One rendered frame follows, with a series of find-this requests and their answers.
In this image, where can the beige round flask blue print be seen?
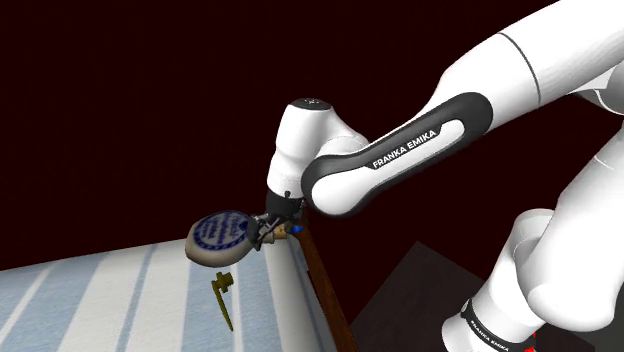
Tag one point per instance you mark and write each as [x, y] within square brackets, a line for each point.
[219, 241]

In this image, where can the brass corkscrew tool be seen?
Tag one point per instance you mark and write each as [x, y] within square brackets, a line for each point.
[222, 297]

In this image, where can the dark robot stand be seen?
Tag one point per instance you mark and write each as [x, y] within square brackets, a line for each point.
[414, 302]

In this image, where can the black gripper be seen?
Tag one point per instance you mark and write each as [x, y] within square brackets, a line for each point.
[285, 204]

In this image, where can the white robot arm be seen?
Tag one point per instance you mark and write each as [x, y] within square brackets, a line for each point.
[487, 63]

